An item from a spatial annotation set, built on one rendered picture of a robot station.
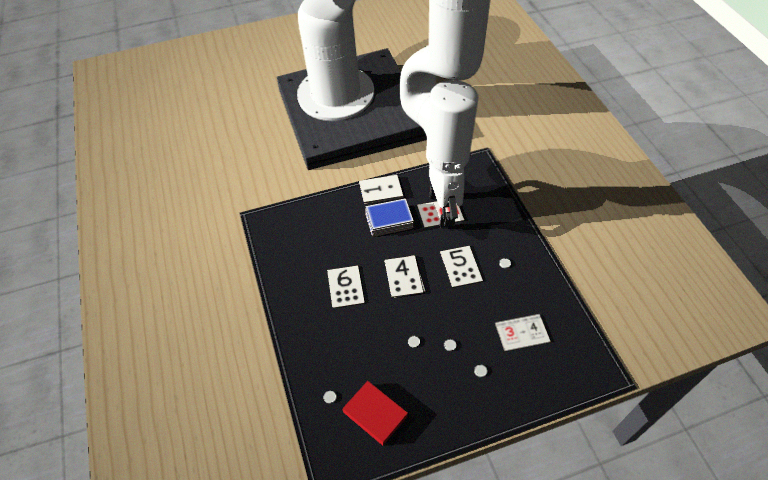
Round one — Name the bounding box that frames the black card cloth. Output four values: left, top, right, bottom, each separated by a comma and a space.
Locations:
246, 152, 627, 480

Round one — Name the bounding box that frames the red rectangular block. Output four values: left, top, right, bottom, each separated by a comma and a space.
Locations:
343, 381, 408, 445

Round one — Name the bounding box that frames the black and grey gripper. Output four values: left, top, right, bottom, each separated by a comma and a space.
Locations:
429, 163, 465, 228

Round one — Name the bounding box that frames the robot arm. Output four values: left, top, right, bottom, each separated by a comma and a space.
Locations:
297, 0, 490, 171

